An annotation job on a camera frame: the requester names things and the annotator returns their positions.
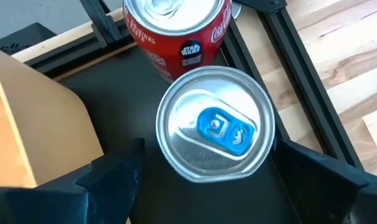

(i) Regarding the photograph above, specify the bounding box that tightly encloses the blue soda can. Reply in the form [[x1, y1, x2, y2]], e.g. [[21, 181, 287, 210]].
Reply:
[[156, 65, 276, 184]]

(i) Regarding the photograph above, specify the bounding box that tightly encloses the long black box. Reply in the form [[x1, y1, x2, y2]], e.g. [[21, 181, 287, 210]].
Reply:
[[0, 22, 57, 56]]

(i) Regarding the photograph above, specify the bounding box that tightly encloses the black aluminium table frame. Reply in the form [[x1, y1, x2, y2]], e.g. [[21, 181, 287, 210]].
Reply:
[[23, 0, 365, 170]]

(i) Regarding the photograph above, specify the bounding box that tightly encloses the yellow plastic bin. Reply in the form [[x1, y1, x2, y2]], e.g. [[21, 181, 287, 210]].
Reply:
[[0, 45, 105, 189]]

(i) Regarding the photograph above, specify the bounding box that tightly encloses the red cola can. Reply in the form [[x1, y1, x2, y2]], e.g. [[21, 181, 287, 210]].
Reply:
[[122, 0, 233, 85]]

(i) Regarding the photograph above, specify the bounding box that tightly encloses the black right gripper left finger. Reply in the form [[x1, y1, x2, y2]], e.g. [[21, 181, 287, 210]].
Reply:
[[0, 138, 146, 224]]

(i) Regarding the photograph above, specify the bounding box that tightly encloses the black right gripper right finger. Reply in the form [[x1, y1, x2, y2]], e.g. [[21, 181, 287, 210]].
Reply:
[[271, 138, 377, 224]]

